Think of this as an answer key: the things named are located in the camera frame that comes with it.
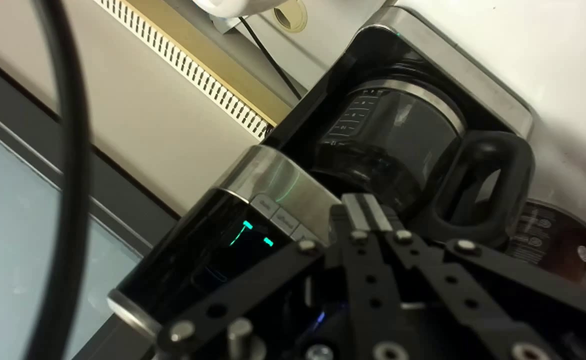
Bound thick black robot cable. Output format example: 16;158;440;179
22;0;96;360

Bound glass carafe, black handle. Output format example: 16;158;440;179
310;78;537;252

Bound beige radiator vent grille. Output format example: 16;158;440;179
92;0;296;144

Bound brown jar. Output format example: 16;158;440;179
502;199;586;285

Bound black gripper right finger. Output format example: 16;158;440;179
359;192;586;360

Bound white plug adapter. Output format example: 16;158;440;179
189;0;310;37

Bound window pane, dark frame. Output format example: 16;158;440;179
0;46;182;360

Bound black steel coffeemaker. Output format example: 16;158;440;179
106;4;537;345

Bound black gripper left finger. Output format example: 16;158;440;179
154;192;407;360

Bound thin black power cord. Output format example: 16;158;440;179
238;14;305;105

